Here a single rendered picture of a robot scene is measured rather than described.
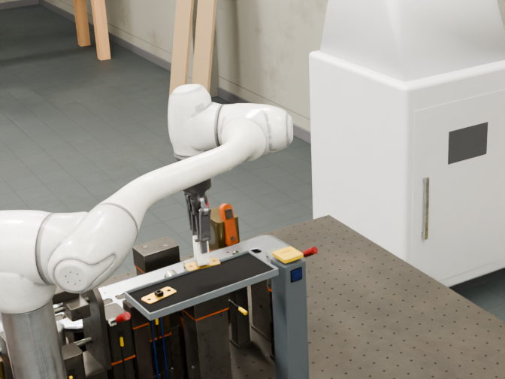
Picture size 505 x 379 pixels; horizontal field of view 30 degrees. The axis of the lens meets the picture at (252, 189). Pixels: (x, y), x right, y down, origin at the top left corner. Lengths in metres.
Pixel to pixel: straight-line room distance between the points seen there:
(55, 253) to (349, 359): 1.41
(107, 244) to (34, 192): 4.51
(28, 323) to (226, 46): 5.88
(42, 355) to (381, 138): 2.66
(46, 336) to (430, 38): 2.74
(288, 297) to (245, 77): 4.96
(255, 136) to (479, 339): 1.23
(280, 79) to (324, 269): 3.62
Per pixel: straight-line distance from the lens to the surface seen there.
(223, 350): 2.45
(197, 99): 2.13
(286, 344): 2.57
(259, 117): 2.08
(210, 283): 2.36
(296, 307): 2.53
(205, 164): 1.95
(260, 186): 5.94
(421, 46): 4.17
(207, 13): 6.95
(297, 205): 5.64
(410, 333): 3.02
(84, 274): 1.65
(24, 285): 1.75
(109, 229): 1.70
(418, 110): 4.10
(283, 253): 2.48
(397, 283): 3.30
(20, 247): 1.72
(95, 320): 2.38
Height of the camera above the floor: 2.27
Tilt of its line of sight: 23 degrees down
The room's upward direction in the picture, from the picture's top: 3 degrees counter-clockwise
